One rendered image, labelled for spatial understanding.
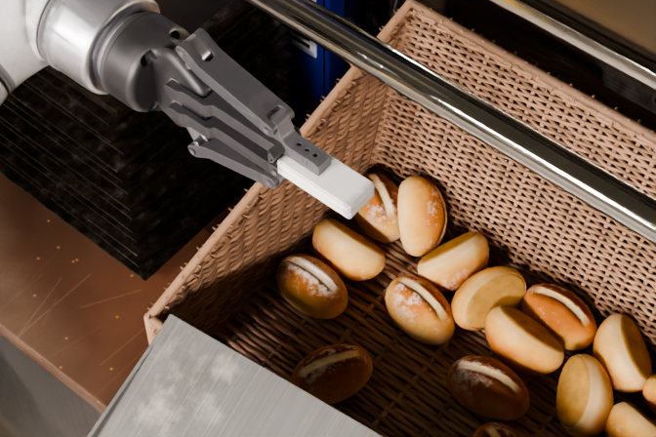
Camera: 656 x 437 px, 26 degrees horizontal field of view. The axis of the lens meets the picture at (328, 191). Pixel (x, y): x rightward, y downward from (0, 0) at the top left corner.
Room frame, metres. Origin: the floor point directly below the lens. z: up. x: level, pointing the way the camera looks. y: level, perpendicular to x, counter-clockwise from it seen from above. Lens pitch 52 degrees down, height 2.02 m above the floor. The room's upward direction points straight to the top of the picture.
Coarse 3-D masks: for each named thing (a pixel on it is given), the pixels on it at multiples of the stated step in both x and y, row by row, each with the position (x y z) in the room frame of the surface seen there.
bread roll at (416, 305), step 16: (400, 288) 0.93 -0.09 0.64; (416, 288) 0.92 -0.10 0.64; (432, 288) 0.93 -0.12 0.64; (400, 304) 0.91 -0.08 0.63; (416, 304) 0.90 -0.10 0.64; (432, 304) 0.90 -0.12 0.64; (448, 304) 0.91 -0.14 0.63; (400, 320) 0.90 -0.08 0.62; (416, 320) 0.89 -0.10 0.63; (432, 320) 0.88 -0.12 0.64; (448, 320) 0.89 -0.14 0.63; (416, 336) 0.88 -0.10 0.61; (432, 336) 0.87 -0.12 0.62; (448, 336) 0.88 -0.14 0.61
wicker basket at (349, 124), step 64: (448, 64) 1.13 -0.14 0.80; (512, 64) 1.09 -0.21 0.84; (320, 128) 1.04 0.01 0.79; (384, 128) 1.15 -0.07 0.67; (448, 128) 1.10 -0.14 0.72; (640, 128) 0.99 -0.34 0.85; (256, 192) 0.96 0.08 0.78; (448, 192) 1.07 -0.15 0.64; (512, 192) 1.03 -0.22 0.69; (256, 256) 0.96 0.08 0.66; (512, 256) 1.00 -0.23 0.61; (576, 256) 0.96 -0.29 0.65; (640, 256) 0.93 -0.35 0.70; (192, 320) 0.87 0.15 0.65; (256, 320) 0.92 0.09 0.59; (320, 320) 0.91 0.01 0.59; (384, 320) 0.92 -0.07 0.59; (640, 320) 0.89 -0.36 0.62; (384, 384) 0.83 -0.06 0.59
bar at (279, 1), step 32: (256, 0) 0.87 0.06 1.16; (288, 0) 0.86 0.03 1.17; (320, 32) 0.83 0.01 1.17; (352, 32) 0.82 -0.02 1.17; (352, 64) 0.80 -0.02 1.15; (384, 64) 0.79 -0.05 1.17; (416, 64) 0.79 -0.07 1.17; (416, 96) 0.76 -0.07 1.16; (448, 96) 0.75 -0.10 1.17; (480, 128) 0.72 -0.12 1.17; (512, 128) 0.72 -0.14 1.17; (512, 160) 0.70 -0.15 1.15; (544, 160) 0.69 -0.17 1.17; (576, 160) 0.69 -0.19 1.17; (576, 192) 0.67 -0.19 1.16; (608, 192) 0.66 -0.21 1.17; (640, 192) 0.66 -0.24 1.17; (640, 224) 0.63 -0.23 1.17
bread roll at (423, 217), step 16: (400, 192) 1.06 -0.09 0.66; (416, 192) 1.05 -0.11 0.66; (432, 192) 1.05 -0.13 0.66; (400, 208) 1.04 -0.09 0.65; (416, 208) 1.03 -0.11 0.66; (432, 208) 1.03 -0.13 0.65; (400, 224) 1.02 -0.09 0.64; (416, 224) 1.01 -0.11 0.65; (432, 224) 1.02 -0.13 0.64; (416, 240) 1.00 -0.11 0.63; (432, 240) 1.00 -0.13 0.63; (416, 256) 1.00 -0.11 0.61
